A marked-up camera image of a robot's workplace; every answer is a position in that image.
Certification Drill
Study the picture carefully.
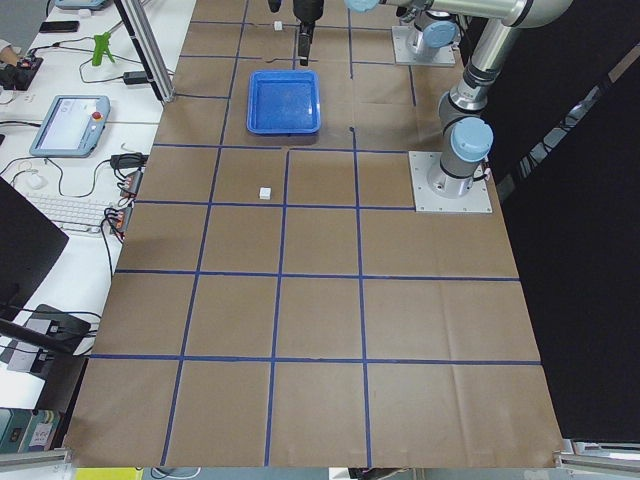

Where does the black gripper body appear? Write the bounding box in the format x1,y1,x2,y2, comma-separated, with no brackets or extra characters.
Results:
293,0,324,23

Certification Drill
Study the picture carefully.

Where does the blue plastic tray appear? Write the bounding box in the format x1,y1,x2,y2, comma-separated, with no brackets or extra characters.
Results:
246,70,322,135

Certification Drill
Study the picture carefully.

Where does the black usb hub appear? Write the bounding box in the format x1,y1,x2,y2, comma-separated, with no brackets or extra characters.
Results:
119,169,143,198

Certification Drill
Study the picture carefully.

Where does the white keyboard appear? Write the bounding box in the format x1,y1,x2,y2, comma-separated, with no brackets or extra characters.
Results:
26,192,122,236

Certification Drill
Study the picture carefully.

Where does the white computer mouse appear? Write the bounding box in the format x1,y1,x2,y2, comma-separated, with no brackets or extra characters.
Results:
26,172,47,190

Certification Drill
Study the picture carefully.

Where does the black smartphone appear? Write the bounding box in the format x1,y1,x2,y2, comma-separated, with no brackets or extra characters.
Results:
39,20,80,34

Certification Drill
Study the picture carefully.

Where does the black power adapter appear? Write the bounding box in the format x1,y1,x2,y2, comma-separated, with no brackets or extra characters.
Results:
122,71,148,85

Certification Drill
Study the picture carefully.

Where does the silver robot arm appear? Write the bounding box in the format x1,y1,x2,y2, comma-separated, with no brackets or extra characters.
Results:
293,0,459,67
393,0,572,199

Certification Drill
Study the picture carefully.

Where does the green handled reacher grabber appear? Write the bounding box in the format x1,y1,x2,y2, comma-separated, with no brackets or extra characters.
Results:
91,31,115,67

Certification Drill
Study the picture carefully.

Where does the black monitor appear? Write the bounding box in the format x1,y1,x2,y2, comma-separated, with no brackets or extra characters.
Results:
0,175,92,357

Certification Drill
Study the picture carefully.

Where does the aluminium frame post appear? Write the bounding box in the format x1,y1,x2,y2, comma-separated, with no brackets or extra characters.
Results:
114,0,175,105

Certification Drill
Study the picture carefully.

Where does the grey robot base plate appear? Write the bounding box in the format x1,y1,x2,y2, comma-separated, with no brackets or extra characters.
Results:
408,151,493,214
392,21,458,67

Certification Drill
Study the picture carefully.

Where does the teach pendant tablet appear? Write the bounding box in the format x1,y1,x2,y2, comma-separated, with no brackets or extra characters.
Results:
29,95,111,158

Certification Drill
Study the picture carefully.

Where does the brown paper table cover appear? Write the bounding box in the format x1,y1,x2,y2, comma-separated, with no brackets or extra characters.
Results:
65,1,561,468

